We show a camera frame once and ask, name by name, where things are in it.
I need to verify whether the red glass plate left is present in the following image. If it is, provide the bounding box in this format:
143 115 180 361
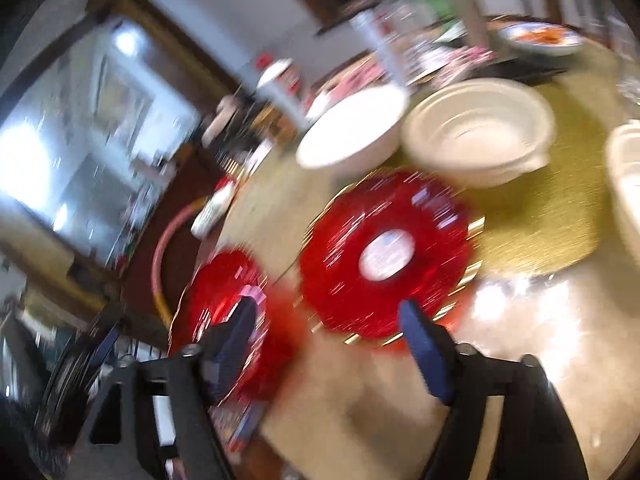
169 248 307 401

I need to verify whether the white liquor bottle red cap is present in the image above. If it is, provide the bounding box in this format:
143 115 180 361
255 52 310 131

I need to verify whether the coloured hula hoop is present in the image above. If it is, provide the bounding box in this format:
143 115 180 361
150 195 208 330

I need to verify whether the gold round placemat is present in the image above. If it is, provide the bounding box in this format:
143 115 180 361
444 79 620 276

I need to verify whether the white lying drink bottle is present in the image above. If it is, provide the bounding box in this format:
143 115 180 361
191 177 238 240

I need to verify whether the red glass plate with label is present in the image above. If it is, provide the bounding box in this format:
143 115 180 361
297 167 485 344

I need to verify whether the blue white food dish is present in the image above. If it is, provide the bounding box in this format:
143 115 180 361
499 22 584 58

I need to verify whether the white round plate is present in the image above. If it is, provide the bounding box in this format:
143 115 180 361
296 84 410 178

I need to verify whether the cream paper bowl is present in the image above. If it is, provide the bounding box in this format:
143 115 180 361
401 78 556 188
604 119 640 264

